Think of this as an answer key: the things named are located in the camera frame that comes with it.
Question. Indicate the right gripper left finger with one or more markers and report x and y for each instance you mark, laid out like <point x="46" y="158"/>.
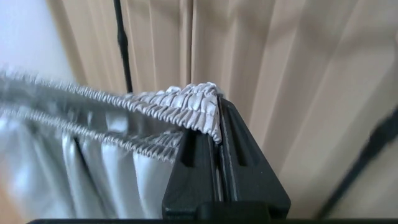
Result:
<point x="192" y="174"/>

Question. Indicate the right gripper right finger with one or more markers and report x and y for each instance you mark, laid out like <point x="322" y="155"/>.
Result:
<point x="248" y="174"/>

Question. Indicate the pale grey shorts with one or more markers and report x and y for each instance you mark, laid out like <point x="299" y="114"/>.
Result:
<point x="186" y="105"/>

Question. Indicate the black clothes rack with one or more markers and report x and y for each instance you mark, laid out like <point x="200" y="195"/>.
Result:
<point x="122" y="40"/>

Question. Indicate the beige curtain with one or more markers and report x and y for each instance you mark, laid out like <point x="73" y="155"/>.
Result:
<point x="280" y="77"/>

